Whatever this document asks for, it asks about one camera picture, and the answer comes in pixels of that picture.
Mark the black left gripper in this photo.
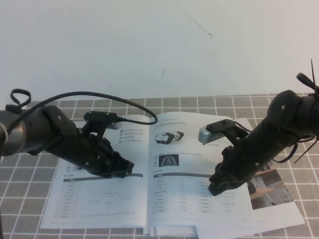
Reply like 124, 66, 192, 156
53, 131, 136, 179

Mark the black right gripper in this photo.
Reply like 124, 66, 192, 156
209, 138, 271, 196

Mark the white product catalogue book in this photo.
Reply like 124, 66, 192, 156
39, 112, 257, 237

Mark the booklet with photo cover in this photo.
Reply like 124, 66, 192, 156
195, 117, 305, 239

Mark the black zip tie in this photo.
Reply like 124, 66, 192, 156
293, 139, 319, 164
310, 59, 319, 100

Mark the grey white-checked tablecloth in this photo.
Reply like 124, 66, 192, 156
0, 92, 319, 239

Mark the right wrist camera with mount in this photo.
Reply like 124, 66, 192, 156
198, 119, 251, 150

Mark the thin dark right arm cable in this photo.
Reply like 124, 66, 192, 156
273, 131, 300, 165

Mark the black left wrist camera cable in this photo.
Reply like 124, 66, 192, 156
0, 92, 159, 140

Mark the black cable loop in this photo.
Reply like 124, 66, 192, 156
296, 72, 319, 91
6, 89, 32, 112

